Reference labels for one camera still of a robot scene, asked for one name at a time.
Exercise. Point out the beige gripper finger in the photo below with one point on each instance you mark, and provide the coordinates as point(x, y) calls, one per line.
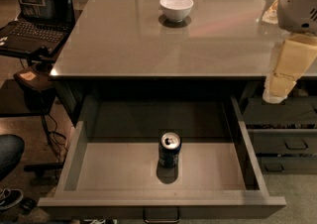
point(289, 61)

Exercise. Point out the blue pepsi can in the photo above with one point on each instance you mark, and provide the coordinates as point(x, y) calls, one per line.
point(168, 149)

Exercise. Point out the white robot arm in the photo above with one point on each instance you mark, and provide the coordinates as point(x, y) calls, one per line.
point(293, 16)

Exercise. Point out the open grey top drawer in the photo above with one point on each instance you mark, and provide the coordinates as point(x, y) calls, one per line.
point(112, 168)

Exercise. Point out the white ceramic bowl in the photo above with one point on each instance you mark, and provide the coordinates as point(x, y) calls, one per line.
point(176, 10)

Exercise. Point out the black laptop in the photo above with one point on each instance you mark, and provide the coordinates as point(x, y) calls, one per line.
point(42, 27)

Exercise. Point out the black box with note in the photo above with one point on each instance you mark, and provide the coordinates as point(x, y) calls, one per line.
point(33, 80)

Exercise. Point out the dark sneaker shoe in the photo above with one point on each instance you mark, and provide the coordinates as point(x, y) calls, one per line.
point(9, 198)

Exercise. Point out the black drawer handle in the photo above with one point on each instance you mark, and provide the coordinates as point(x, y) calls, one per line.
point(161, 215)

